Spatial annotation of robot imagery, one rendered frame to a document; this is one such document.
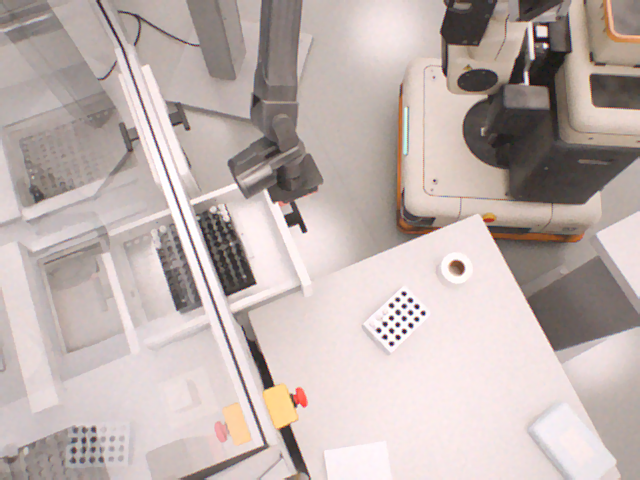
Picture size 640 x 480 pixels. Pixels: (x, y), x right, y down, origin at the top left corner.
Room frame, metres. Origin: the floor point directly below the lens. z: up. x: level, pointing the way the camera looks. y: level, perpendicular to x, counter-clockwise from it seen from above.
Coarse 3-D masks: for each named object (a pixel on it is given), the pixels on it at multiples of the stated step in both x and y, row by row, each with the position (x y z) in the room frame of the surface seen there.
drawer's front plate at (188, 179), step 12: (144, 72) 0.73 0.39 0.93; (156, 84) 0.73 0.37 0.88; (156, 96) 0.67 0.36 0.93; (156, 108) 0.64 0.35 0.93; (168, 120) 0.61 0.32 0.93; (168, 132) 0.58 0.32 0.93; (180, 156) 0.53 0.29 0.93; (180, 168) 0.50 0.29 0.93; (192, 180) 0.49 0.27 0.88; (192, 192) 0.48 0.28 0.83
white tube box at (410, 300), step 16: (400, 288) 0.28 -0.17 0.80; (384, 304) 0.24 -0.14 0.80; (400, 304) 0.24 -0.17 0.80; (416, 304) 0.24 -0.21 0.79; (368, 320) 0.21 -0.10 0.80; (384, 320) 0.21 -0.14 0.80; (400, 320) 0.21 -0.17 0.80; (416, 320) 0.21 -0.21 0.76; (384, 336) 0.18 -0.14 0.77; (400, 336) 0.17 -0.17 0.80
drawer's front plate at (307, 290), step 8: (264, 192) 0.44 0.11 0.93; (264, 200) 0.46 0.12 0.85; (272, 208) 0.41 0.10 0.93; (272, 216) 0.41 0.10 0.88; (280, 216) 0.39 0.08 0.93; (280, 224) 0.38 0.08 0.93; (280, 232) 0.36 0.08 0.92; (288, 232) 0.36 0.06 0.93; (288, 240) 0.34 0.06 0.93; (288, 248) 0.33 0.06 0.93; (288, 256) 0.33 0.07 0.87; (296, 256) 0.31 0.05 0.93; (296, 264) 0.29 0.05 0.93; (296, 272) 0.28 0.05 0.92; (304, 272) 0.28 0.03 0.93; (304, 280) 0.26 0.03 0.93; (304, 288) 0.25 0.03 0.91; (304, 296) 0.25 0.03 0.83
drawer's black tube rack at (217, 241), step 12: (204, 228) 0.38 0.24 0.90; (216, 228) 0.38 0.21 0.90; (228, 228) 0.39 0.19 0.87; (216, 240) 0.36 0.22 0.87; (228, 240) 0.35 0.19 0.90; (216, 252) 0.33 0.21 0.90; (228, 252) 0.33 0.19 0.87; (240, 252) 0.34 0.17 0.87; (216, 264) 0.31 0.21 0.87; (228, 264) 0.30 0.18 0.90; (228, 276) 0.28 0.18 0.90; (240, 276) 0.28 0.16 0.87; (228, 288) 0.25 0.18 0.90; (240, 288) 0.26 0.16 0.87
